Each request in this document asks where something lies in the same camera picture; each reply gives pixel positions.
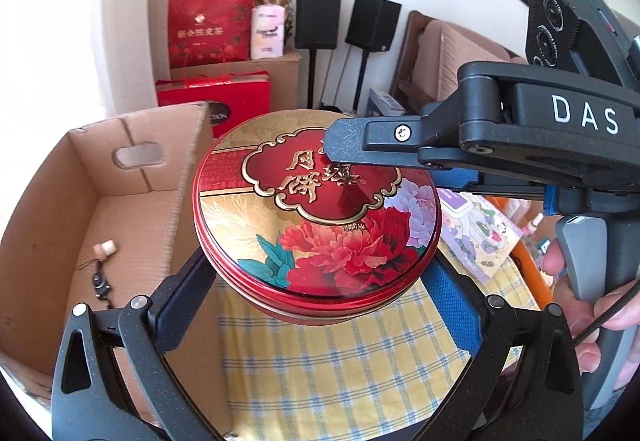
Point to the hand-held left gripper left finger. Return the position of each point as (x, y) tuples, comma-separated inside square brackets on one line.
[(182, 308)]

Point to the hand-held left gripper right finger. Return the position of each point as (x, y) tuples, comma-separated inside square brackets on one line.
[(450, 306)]

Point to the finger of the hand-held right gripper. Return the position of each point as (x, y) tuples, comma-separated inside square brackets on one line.
[(460, 178), (380, 138)]

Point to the purple printed wet wipes pack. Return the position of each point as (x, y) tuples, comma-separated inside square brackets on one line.
[(480, 241)]

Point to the red round floral tin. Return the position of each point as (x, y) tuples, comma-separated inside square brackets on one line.
[(310, 231)]

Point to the large cardboard box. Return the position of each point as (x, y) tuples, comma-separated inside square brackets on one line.
[(50, 221)]

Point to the person's right hand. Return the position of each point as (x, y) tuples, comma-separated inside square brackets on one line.
[(555, 263)]

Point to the blue grey box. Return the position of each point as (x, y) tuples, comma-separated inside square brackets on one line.
[(382, 102)]

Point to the black speaker stand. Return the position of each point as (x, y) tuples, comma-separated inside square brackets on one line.
[(364, 81), (313, 78)]

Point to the brown sofa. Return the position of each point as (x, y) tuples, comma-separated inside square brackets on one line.
[(415, 71)]

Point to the small pink bottle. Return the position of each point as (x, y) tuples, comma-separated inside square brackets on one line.
[(536, 222)]

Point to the orange cardboard box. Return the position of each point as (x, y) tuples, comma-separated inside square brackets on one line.
[(537, 278)]

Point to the large beige sofa cushion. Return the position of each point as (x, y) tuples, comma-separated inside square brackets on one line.
[(450, 56)]

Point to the closed brown carton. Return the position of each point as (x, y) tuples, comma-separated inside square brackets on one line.
[(285, 81)]

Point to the black speaker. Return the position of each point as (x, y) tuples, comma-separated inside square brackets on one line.
[(374, 21), (318, 16)]

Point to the yellow checkered tablecloth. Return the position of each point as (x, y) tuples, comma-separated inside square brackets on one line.
[(325, 361)]

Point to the red chocolate gift box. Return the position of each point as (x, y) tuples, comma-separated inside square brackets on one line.
[(240, 93)]

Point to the white tissue pack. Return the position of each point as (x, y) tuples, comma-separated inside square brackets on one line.
[(267, 33)]

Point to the red gift bag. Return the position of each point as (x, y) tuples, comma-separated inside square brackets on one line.
[(210, 28)]

